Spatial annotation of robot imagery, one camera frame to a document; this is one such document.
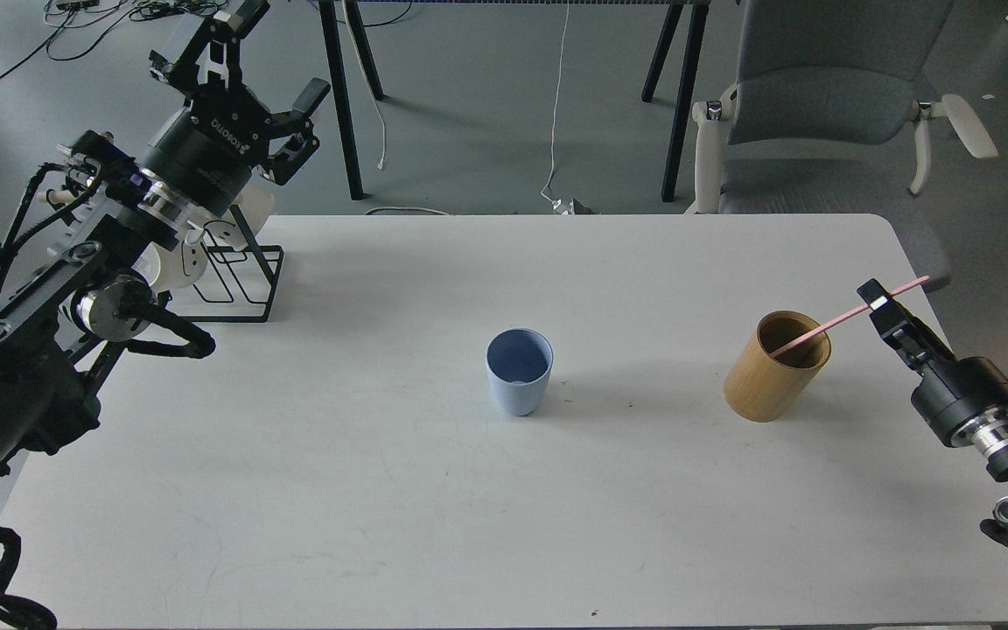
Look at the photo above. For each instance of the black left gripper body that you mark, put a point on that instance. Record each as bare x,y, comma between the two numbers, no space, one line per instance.
209,149

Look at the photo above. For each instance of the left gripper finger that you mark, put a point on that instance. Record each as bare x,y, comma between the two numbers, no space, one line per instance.
282,142
202,59

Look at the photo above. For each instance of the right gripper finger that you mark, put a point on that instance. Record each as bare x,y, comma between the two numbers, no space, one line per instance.
915,343
873,294

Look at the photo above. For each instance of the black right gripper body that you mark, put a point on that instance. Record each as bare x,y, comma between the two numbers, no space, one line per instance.
952,393

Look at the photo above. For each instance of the pink chopstick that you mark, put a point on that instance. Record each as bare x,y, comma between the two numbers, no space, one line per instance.
823,328

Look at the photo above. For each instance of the light blue plastic cup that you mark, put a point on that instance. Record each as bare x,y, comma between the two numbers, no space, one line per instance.
518,366

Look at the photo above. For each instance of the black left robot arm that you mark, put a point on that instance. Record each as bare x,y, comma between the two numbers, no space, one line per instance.
72,301

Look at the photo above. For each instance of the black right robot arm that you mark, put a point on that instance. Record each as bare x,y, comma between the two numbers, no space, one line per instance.
989,435

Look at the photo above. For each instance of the white plate in rack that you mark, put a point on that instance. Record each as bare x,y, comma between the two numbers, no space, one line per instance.
166,270

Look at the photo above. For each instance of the bamboo cylinder holder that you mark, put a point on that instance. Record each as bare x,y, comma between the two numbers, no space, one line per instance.
760,387

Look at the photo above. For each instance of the wooden dowel rod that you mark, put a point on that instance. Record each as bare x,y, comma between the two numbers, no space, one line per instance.
57,198

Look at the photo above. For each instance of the grey office chair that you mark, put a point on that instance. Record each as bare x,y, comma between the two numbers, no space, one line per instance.
843,71

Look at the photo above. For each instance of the black table legs right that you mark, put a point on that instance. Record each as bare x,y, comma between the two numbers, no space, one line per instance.
686,81

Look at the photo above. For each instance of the black wire dish rack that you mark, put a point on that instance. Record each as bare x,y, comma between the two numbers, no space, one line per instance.
239,287

